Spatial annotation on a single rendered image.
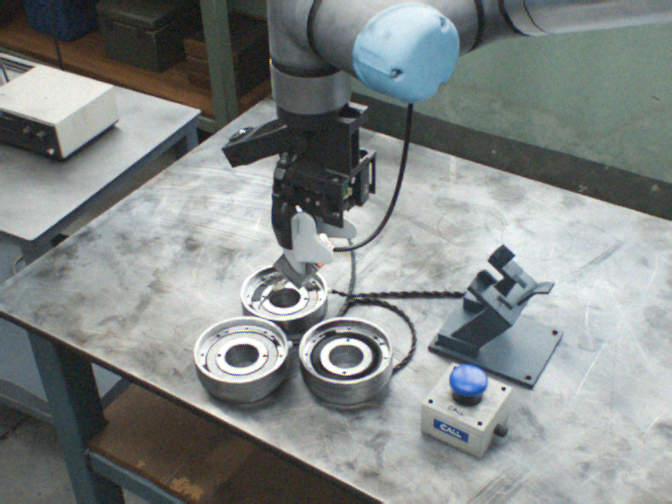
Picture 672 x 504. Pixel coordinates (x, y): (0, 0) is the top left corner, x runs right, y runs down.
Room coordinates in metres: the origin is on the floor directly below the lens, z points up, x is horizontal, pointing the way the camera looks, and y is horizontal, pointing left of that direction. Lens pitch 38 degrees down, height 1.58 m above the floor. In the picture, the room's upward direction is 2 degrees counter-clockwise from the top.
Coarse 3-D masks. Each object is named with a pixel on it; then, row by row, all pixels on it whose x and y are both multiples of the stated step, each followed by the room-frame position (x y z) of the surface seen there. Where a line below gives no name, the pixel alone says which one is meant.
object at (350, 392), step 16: (336, 320) 0.81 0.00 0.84; (352, 320) 0.81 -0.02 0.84; (304, 336) 0.79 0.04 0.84; (368, 336) 0.80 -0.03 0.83; (384, 336) 0.79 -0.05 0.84; (304, 352) 0.77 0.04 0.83; (336, 352) 0.78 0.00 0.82; (352, 352) 0.78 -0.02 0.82; (368, 352) 0.77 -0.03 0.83; (384, 352) 0.77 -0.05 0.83; (304, 368) 0.74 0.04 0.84; (336, 368) 0.75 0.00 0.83; (352, 368) 0.75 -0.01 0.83; (384, 368) 0.73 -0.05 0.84; (320, 384) 0.72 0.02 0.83; (336, 384) 0.71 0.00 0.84; (352, 384) 0.71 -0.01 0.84; (368, 384) 0.72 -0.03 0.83; (336, 400) 0.72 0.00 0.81; (352, 400) 0.72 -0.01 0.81
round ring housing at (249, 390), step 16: (240, 320) 0.82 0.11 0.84; (256, 320) 0.82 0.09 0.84; (208, 336) 0.80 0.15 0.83; (224, 336) 0.81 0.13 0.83; (272, 336) 0.80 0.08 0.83; (208, 352) 0.78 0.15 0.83; (224, 352) 0.78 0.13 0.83; (240, 352) 0.79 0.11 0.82; (256, 352) 0.78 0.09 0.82; (288, 352) 0.77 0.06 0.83; (224, 368) 0.75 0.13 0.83; (240, 368) 0.75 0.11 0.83; (256, 368) 0.75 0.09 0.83; (272, 368) 0.74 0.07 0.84; (288, 368) 0.76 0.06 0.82; (208, 384) 0.73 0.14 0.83; (224, 384) 0.72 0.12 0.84; (240, 384) 0.72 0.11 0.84; (256, 384) 0.72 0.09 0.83; (272, 384) 0.73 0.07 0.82; (224, 400) 0.73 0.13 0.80; (240, 400) 0.73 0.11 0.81; (256, 400) 0.73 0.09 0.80
